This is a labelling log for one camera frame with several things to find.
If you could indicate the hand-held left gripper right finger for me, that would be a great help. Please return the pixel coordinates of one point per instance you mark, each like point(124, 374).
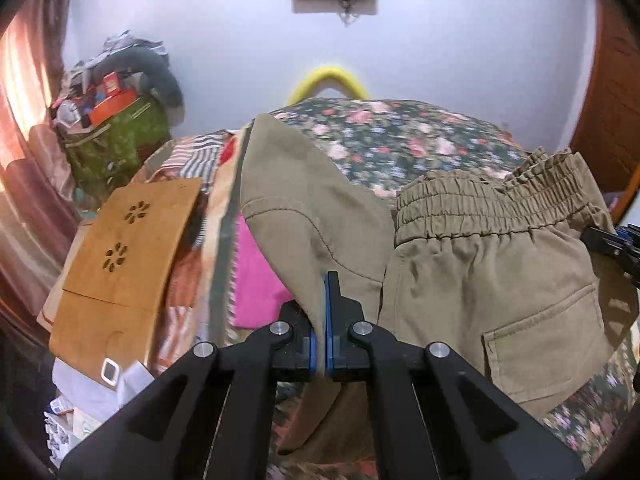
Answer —
point(329, 320)

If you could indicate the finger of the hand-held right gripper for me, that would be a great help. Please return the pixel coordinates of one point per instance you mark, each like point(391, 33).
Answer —
point(602, 242)
point(634, 260)

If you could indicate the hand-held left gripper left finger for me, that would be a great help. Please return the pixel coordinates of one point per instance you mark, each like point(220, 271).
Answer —
point(292, 355)

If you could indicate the khaki pants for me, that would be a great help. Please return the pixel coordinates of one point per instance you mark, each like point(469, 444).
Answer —
point(475, 280)

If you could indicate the pink cloth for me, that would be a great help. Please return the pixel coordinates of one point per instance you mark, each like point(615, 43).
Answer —
point(257, 280)

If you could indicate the dark floral bedspread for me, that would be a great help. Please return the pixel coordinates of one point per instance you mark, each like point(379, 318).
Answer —
point(380, 145)

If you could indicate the small white device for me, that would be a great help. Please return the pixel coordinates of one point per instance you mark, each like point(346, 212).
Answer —
point(110, 371)

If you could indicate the wooden lap table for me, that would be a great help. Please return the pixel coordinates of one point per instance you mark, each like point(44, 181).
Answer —
point(120, 285)

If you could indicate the printed fleece blanket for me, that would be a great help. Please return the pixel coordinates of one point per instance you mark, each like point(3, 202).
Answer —
point(210, 155)

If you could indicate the white crumpled cloth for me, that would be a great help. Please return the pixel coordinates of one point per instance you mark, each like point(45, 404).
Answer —
point(90, 395)

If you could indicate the yellow foam arch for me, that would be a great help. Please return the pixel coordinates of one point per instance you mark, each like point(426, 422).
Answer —
point(325, 72)

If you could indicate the green patterned bag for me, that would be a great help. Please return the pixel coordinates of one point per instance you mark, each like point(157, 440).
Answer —
point(120, 155)

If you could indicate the orange box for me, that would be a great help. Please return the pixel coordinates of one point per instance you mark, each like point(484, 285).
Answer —
point(112, 107)

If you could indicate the small red box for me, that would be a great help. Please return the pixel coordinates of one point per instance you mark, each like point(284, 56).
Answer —
point(113, 84)

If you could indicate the pile of grey white clothes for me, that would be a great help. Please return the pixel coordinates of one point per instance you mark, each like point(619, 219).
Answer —
point(115, 47)

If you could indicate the pink curtain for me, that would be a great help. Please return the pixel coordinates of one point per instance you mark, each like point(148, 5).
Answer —
point(30, 60)

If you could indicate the wooden door frame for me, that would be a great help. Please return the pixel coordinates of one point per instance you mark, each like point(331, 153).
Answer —
point(612, 110)

